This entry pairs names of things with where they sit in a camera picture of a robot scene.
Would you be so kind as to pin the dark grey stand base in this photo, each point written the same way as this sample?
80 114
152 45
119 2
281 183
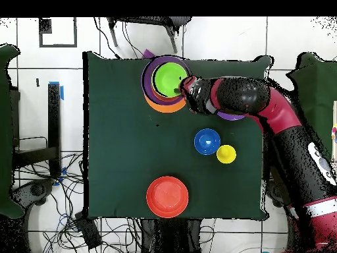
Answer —
273 192
34 189

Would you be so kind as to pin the small red plastic bowl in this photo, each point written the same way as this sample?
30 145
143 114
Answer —
164 99

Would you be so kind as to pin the yellow plastic cup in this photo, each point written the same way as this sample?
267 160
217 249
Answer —
226 154

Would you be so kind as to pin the purple plastic bowl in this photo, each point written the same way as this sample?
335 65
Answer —
147 81
231 117

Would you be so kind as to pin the large orange plastic bowl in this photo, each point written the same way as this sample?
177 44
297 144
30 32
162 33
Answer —
165 109

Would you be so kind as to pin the small purple object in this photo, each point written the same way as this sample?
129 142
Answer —
147 54

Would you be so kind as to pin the blue plastic bowl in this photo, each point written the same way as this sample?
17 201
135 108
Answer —
207 141

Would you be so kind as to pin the green-clothed side table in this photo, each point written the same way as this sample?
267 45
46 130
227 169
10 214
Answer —
316 87
5 131

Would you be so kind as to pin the white box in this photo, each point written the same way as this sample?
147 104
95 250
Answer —
335 113

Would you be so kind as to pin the small green plastic bowl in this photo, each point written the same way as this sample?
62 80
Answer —
168 79

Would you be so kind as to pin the black stand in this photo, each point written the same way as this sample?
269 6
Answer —
267 163
54 118

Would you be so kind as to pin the dark green tablecloth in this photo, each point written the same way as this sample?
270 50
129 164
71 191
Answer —
118 131

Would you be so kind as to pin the black power adapter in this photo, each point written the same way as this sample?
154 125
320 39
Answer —
88 229

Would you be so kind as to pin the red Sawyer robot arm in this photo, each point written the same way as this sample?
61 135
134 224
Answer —
279 113

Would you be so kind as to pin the large red plastic bowl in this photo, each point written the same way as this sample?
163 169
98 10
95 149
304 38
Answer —
167 197

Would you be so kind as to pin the grey chair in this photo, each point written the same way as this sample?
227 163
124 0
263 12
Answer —
181 21

